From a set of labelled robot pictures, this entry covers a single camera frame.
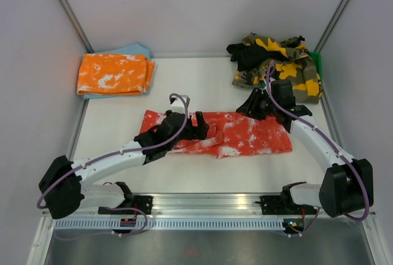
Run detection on green plastic bin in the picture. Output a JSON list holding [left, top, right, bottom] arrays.
[[270, 52, 322, 96]]

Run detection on white slotted cable duct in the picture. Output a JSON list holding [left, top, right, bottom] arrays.
[[55, 217, 305, 231]]

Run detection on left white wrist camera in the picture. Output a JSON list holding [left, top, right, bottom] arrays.
[[169, 94, 190, 112]]

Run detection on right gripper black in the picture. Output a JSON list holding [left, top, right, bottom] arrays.
[[235, 88, 279, 121]]

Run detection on red white tie-dye trousers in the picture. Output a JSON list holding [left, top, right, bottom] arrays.
[[139, 109, 293, 160]]

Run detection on camouflage yellow green trousers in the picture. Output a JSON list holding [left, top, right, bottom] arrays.
[[227, 33, 322, 104]]

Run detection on folded orange tie-dye trousers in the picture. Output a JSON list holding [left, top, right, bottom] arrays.
[[76, 53, 156, 96]]

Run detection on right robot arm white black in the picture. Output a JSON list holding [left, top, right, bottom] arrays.
[[236, 80, 374, 221]]

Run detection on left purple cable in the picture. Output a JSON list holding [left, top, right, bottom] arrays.
[[36, 93, 191, 241]]

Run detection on left corner aluminium post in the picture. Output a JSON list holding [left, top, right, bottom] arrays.
[[57, 0, 94, 53]]

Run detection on folded light blue trousers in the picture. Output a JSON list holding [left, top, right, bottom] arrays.
[[82, 42, 152, 100]]

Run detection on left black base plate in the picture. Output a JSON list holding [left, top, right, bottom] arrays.
[[98, 195, 154, 215]]

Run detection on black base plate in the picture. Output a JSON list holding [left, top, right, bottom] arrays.
[[255, 195, 317, 216], [98, 195, 154, 215]]

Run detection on corner aluminium post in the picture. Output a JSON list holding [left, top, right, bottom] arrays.
[[57, 0, 94, 53], [315, 0, 350, 53]]

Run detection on aluminium front rail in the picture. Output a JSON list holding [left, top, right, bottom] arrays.
[[41, 191, 377, 217]]

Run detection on right corner aluminium post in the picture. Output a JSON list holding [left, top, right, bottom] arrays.
[[315, 0, 350, 53]]

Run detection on black trousers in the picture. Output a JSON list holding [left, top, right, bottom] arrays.
[[227, 43, 278, 72]]

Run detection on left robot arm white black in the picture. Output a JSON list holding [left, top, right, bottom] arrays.
[[37, 110, 209, 220]]

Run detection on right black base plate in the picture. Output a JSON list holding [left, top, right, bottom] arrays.
[[255, 195, 317, 216]]

